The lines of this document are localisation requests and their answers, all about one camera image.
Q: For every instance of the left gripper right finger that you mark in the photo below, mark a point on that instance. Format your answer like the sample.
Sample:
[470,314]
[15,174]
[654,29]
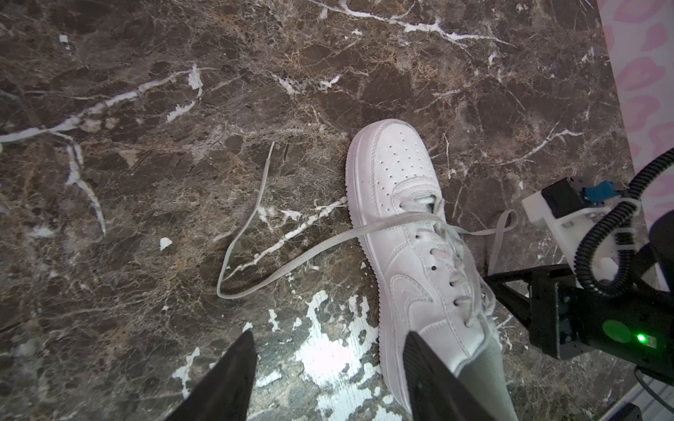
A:
[435,394]

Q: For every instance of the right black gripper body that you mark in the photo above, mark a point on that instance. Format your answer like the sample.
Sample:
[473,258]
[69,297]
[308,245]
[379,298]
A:
[568,321]

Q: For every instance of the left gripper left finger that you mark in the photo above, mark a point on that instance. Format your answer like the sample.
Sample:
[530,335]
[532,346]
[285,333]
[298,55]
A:
[225,392]

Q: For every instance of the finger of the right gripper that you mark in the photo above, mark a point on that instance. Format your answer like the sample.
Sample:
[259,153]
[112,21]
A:
[517,304]

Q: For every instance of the white sneaker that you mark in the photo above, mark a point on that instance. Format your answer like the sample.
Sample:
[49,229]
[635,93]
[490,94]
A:
[427,278]

